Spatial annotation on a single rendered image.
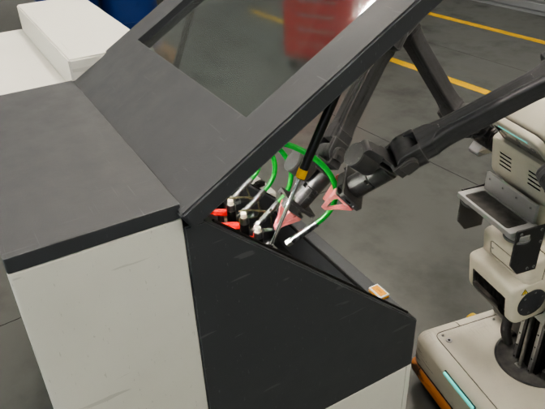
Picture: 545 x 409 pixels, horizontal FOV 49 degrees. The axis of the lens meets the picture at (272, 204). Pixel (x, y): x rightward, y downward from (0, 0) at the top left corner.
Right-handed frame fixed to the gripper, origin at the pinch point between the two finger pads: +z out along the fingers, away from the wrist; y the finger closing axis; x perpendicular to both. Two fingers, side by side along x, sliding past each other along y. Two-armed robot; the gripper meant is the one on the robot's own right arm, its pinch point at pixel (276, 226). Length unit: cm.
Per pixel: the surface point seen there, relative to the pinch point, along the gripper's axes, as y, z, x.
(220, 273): 31, -1, 40
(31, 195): 64, 7, 30
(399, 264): -148, 19, -99
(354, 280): -26.1, -0.9, 8.3
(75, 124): 58, 2, 2
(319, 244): -23.6, 1.8, -10.3
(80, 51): 59, -2, -33
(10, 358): -2, 154, -92
